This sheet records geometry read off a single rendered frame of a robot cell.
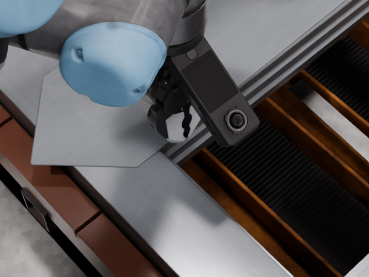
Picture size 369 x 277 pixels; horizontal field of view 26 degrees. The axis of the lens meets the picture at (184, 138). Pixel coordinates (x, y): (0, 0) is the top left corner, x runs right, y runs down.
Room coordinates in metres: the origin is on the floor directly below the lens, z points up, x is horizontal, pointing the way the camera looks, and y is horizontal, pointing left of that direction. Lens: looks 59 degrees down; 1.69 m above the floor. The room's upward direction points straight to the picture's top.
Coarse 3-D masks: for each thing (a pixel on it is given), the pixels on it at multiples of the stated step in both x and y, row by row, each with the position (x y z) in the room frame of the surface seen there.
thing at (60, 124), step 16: (48, 80) 0.58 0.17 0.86; (48, 96) 0.56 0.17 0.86; (64, 96) 0.56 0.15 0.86; (48, 112) 0.53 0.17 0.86; (64, 112) 0.53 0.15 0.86; (80, 112) 0.53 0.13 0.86; (48, 128) 0.51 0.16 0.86; (64, 128) 0.51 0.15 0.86; (80, 128) 0.51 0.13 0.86; (96, 128) 0.51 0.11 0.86; (48, 144) 0.49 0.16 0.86; (64, 144) 0.49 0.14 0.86; (80, 144) 0.49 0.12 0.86; (96, 144) 0.49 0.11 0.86; (112, 144) 0.49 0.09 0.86; (64, 160) 0.47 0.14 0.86; (80, 160) 0.47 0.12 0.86; (96, 160) 0.47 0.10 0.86; (112, 160) 0.47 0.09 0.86; (128, 160) 0.46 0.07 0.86
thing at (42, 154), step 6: (36, 138) 0.50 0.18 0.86; (36, 144) 0.49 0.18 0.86; (42, 144) 0.49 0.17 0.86; (36, 150) 0.48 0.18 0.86; (42, 150) 0.48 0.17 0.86; (48, 150) 0.48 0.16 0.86; (36, 156) 0.47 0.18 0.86; (42, 156) 0.47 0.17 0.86; (48, 156) 0.47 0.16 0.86; (54, 156) 0.47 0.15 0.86; (30, 162) 0.46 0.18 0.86; (36, 162) 0.46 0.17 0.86; (42, 162) 0.46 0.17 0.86; (48, 162) 0.46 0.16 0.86; (54, 162) 0.46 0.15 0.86; (60, 162) 0.46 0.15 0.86
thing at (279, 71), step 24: (360, 0) 0.73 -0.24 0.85; (336, 24) 0.68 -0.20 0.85; (288, 48) 0.63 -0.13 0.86; (312, 48) 0.65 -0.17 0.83; (264, 72) 0.60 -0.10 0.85; (288, 72) 0.62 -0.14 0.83; (0, 96) 0.57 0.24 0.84; (264, 96) 0.58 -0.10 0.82; (24, 120) 0.53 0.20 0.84; (168, 144) 0.49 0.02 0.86; (192, 144) 0.51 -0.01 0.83; (72, 168) 0.46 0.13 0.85; (96, 192) 0.43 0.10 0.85; (120, 216) 0.39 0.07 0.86; (360, 264) 0.35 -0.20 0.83
